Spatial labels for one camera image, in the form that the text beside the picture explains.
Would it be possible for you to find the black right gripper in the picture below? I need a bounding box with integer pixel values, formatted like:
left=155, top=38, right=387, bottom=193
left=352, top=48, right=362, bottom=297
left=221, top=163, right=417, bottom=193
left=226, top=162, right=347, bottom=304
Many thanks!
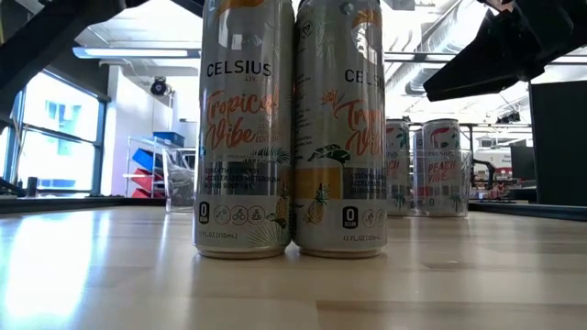
left=422, top=0, right=587, bottom=103

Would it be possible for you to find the Celsius Peach Vibe can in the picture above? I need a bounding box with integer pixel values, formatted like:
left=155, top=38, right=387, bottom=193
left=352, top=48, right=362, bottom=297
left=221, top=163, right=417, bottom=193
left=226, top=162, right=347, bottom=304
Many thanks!
left=420, top=117, right=462, bottom=218
left=411, top=127, right=426, bottom=215
left=386, top=118, right=413, bottom=217

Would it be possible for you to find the Celsius Tropical Vibe can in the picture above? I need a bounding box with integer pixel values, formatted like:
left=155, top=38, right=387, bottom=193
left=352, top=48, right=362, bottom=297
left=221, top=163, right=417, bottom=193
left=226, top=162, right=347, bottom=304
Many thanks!
left=292, top=0, right=389, bottom=260
left=192, top=0, right=295, bottom=260

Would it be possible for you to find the black ceiling spotlight cluster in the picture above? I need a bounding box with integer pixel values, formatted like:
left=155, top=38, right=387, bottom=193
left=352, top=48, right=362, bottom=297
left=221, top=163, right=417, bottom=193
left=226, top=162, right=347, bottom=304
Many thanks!
left=494, top=111, right=522, bottom=125

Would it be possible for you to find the black monitor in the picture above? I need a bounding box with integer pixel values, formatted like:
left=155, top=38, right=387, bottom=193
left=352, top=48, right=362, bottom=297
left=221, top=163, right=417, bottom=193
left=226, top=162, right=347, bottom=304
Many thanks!
left=510, top=145, right=537, bottom=181

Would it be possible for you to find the black partition panel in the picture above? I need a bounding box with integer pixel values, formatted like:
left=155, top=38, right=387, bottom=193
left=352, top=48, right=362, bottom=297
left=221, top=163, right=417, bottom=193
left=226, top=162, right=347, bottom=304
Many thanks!
left=529, top=80, right=587, bottom=207

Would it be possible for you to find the clear plastic bin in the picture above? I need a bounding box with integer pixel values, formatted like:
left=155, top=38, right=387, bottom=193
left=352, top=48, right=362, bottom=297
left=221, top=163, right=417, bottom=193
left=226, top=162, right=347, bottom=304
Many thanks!
left=162, top=147, right=198, bottom=215
left=386, top=148, right=473, bottom=218

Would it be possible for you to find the blue storage tote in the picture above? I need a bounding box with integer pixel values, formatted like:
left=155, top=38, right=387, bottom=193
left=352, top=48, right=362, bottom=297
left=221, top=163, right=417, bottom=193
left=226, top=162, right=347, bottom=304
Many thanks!
left=152, top=131, right=185, bottom=148

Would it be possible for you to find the black round ceiling speaker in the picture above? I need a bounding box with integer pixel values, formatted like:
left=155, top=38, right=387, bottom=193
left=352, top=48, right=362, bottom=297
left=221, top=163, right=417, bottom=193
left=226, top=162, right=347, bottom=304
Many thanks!
left=150, top=76, right=169, bottom=97

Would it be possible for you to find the long ceiling light fixture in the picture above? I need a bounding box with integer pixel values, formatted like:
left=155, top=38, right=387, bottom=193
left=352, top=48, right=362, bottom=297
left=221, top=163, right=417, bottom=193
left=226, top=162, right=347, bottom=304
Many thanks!
left=72, top=46, right=587, bottom=66

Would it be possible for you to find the blue shelf bin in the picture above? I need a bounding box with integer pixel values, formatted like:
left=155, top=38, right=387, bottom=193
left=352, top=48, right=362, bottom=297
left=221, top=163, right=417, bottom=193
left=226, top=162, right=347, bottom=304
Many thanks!
left=131, top=147, right=165, bottom=171

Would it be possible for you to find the red shelf bin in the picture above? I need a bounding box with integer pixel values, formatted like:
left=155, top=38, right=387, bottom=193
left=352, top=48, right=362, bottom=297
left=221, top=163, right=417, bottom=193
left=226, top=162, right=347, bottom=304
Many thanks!
left=131, top=187, right=165, bottom=199
left=132, top=167, right=165, bottom=190

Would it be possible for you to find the white shelf rack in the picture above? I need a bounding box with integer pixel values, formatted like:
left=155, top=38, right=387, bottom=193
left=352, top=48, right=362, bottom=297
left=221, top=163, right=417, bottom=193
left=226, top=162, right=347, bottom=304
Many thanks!
left=122, top=131, right=185, bottom=199

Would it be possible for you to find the large dark-framed window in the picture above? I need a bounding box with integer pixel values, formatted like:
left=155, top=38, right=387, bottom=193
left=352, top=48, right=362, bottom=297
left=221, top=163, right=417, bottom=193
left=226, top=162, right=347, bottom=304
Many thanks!
left=0, top=68, right=111, bottom=197

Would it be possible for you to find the silver ceiling air duct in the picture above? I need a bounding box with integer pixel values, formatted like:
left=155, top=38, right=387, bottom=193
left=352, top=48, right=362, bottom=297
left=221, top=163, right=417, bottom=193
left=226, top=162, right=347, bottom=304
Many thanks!
left=384, top=0, right=487, bottom=95

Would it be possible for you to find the black aluminium table frame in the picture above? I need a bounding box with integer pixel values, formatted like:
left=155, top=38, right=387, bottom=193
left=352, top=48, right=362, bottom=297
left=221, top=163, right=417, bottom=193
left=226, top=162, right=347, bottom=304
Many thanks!
left=0, top=195, right=587, bottom=223

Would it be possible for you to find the black frame strut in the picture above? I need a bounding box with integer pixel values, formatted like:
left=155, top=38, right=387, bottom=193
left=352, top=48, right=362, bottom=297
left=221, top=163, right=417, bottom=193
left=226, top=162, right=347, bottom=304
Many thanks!
left=0, top=176, right=38, bottom=201

